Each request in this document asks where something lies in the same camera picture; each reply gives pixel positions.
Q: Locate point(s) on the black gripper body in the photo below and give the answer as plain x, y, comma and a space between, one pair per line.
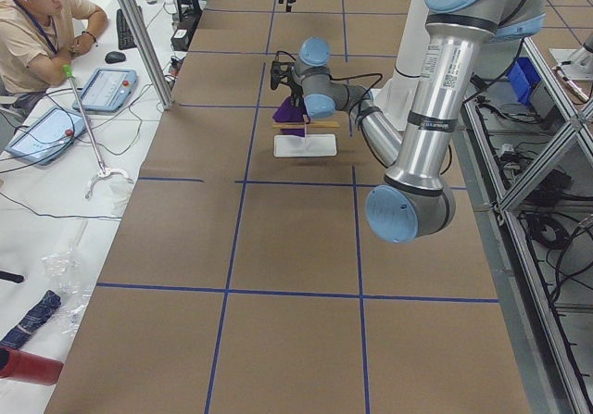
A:
296, 93

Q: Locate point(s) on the purple towel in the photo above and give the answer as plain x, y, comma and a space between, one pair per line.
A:
290, 110

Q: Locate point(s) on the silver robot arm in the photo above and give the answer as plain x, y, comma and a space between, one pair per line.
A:
414, 200

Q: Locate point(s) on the wooden rack rod front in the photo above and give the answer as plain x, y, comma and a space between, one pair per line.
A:
312, 125

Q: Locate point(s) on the white towel rack base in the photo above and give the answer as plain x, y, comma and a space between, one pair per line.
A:
312, 145

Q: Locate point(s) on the black box with label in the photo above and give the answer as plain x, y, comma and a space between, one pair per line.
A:
180, 40

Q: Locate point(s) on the black keyboard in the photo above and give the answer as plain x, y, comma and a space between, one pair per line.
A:
124, 32

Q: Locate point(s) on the black computer mouse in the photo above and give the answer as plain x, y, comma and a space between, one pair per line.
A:
114, 57

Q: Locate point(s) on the far teach pendant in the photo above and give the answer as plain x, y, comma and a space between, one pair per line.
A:
108, 89

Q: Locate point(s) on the teach pendant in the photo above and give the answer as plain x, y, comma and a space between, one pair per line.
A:
48, 137
108, 89

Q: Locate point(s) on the reacher grabber stick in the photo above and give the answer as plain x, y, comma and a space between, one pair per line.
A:
104, 172

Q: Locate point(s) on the blue plastic bin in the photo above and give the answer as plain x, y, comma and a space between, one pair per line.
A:
523, 78

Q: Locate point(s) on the seated man beige shirt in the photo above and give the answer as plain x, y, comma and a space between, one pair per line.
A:
40, 37

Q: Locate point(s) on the near teach pendant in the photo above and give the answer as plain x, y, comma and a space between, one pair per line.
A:
48, 137

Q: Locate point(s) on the clear plastic wrapper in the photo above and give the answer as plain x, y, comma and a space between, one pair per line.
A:
70, 276

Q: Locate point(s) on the folded dark plaid umbrella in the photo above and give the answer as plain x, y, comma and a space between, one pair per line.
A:
33, 320

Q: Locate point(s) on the red cylinder bottle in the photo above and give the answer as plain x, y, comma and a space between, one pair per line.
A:
25, 367

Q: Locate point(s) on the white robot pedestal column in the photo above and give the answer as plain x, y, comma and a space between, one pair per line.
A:
396, 97

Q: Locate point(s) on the aluminium frame post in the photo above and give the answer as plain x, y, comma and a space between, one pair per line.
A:
147, 51

